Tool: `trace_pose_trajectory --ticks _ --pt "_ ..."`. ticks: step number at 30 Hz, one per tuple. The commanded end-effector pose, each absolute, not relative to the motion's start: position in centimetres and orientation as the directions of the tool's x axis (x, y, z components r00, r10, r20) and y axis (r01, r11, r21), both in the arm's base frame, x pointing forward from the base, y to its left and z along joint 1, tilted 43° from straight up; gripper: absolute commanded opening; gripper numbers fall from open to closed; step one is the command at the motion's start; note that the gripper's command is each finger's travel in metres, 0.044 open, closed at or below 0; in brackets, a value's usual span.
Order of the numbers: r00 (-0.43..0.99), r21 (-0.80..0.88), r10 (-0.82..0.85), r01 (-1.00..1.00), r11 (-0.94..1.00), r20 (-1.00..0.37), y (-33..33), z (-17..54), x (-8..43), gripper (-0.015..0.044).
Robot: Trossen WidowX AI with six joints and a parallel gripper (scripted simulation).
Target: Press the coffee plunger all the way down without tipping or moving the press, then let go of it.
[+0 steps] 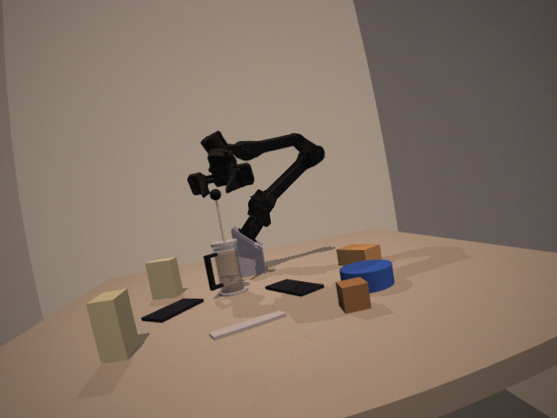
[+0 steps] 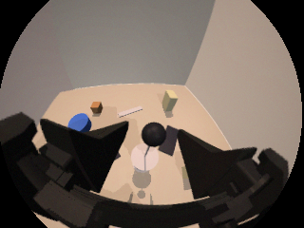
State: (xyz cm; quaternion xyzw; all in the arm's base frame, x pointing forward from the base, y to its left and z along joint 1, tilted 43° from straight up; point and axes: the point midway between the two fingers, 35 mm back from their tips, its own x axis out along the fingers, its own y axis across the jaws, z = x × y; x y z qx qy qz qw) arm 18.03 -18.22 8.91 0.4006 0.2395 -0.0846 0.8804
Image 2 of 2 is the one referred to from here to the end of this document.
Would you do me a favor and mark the brown cube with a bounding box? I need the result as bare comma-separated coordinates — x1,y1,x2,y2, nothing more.
90,102,103,114

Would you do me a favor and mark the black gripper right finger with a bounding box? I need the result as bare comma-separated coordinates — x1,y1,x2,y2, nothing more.
176,129,258,200

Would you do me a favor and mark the blue cylinder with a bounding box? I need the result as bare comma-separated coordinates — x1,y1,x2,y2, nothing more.
68,113,91,133

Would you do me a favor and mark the glass french press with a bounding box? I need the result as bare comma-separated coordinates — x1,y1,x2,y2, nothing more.
130,123,166,172

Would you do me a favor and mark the olive-tan rectangular block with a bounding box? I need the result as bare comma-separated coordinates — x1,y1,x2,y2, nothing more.
181,166,189,179
161,90,178,111

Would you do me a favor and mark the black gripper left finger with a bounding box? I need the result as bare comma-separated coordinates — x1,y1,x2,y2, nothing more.
39,118,129,194

